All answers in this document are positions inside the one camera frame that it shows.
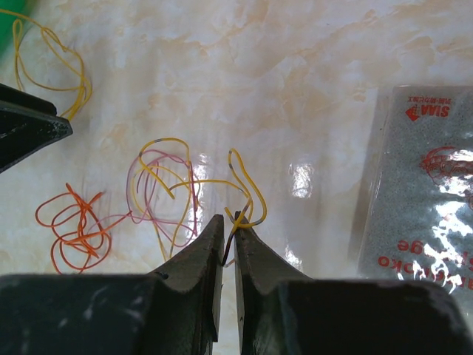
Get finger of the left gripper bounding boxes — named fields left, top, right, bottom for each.
left=0, top=84, right=73, bottom=172

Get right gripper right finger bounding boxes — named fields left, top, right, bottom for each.
left=234, top=229, right=312, bottom=354

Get yellow orange wires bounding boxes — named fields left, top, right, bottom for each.
left=35, top=183, right=132, bottom=274

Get grey pink small packet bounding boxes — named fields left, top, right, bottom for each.
left=359, top=86, right=472, bottom=297

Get lower green plastic bin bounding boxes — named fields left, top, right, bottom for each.
left=0, top=0, right=31, bottom=55

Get pink wire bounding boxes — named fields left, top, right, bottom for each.
left=86, top=149, right=203, bottom=241

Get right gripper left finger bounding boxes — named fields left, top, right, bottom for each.
left=152, top=214, right=225, bottom=340

